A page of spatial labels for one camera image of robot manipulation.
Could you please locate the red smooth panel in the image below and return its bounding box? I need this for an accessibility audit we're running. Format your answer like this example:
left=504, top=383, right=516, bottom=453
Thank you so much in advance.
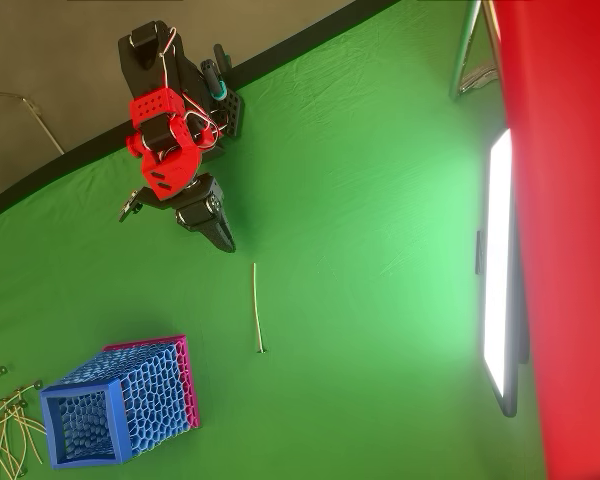
left=489, top=0, right=600, bottom=480

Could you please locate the green table cloth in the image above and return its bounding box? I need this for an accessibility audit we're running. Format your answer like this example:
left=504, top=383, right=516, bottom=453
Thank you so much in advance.
left=0, top=0, right=549, bottom=480

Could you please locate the white thin stick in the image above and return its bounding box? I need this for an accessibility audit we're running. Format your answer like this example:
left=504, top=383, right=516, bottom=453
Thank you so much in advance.
left=251, top=261, right=269, bottom=355

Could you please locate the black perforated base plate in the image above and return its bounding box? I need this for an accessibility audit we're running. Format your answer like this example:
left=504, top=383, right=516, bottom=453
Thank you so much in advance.
left=213, top=87, right=244, bottom=139

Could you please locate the blue and pink lattice basket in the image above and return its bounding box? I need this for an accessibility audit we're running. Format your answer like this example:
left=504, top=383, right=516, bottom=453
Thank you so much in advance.
left=39, top=333, right=202, bottom=471

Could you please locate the white floor cable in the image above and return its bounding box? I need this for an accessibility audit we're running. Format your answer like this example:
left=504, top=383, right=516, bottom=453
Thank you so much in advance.
left=0, top=88, right=66, bottom=156

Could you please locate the chrome tube stand frame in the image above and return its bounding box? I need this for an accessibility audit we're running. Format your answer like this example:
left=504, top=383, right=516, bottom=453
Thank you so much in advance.
left=449, top=0, right=504, bottom=101

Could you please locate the black flat monitor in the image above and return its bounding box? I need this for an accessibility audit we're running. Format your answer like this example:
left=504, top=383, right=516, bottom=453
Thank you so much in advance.
left=474, top=127, right=531, bottom=419

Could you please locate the black clamp with teal ring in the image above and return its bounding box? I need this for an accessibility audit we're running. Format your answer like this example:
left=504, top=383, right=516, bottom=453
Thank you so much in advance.
left=199, top=43, right=231, bottom=104

